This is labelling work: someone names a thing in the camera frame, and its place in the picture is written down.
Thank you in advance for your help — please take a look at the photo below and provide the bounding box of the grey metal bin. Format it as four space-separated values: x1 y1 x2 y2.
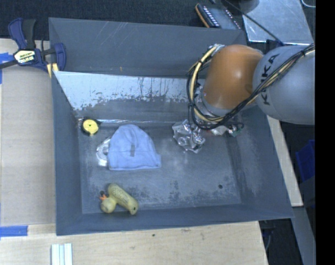
47 17 295 236

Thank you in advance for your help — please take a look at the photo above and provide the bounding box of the pale blue cloth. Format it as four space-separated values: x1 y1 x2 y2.
107 124 162 171

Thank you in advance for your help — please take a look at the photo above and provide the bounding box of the yellow toy duck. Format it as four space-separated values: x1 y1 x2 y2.
99 183 140 216

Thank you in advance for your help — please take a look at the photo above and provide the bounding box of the yellow and black tape measure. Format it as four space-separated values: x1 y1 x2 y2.
81 116 102 137

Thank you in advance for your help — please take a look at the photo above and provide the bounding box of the clear glass ring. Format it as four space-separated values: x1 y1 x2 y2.
95 136 113 168

